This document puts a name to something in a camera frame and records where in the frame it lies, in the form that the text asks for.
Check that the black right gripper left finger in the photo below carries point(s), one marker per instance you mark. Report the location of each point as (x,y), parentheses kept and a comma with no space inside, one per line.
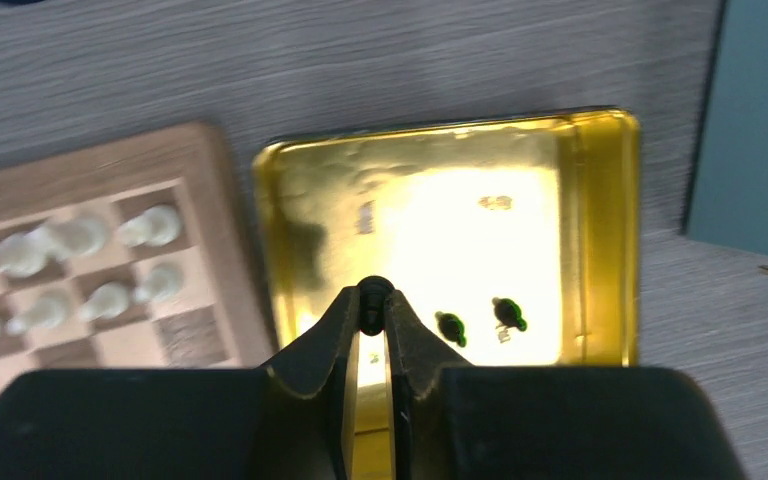
(306,419)

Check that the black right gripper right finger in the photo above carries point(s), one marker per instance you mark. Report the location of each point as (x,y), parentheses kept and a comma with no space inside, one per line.
(431,415)

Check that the black pawn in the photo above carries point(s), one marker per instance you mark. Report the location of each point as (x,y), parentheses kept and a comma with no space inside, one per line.
(451,328)
(509,314)
(374,293)

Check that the yellow metal tray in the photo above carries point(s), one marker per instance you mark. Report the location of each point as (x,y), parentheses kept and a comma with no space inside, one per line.
(541,209)

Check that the wooden chess board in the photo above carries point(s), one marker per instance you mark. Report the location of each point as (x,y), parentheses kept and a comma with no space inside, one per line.
(216,320)

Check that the white chess piece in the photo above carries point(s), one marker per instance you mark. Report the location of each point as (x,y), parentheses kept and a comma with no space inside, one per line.
(156,226)

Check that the yellow drawer box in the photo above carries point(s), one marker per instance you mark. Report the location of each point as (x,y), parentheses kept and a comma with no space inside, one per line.
(728,200)

